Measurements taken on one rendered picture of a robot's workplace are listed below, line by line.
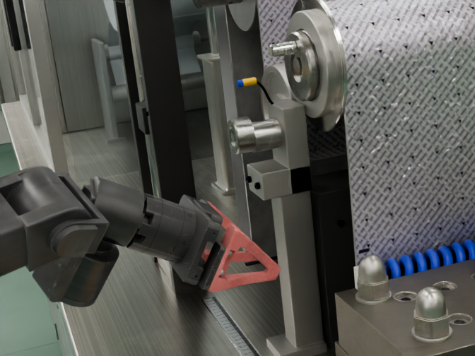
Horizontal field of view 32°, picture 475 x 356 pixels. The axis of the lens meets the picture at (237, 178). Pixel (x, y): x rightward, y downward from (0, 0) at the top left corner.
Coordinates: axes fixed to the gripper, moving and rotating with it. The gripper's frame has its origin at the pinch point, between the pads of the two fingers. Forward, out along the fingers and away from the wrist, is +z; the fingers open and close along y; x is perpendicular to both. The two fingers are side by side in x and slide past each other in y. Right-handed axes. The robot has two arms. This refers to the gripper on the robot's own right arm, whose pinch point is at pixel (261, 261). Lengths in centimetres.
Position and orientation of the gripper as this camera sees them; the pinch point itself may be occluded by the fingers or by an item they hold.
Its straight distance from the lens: 88.0
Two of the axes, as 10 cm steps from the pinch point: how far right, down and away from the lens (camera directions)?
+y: 3.1, 2.4, -9.2
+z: 8.7, 3.2, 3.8
